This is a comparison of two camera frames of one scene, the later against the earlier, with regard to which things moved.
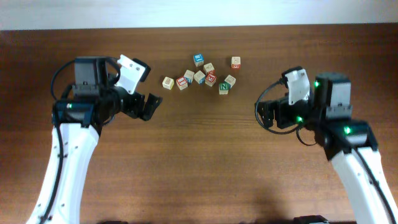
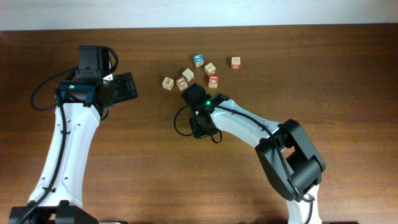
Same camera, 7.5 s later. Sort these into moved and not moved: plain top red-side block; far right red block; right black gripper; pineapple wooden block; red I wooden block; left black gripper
Moved: left black gripper; right black gripper
Not moved: far right red block; pineapple wooden block; red I wooden block; plain top red-side block
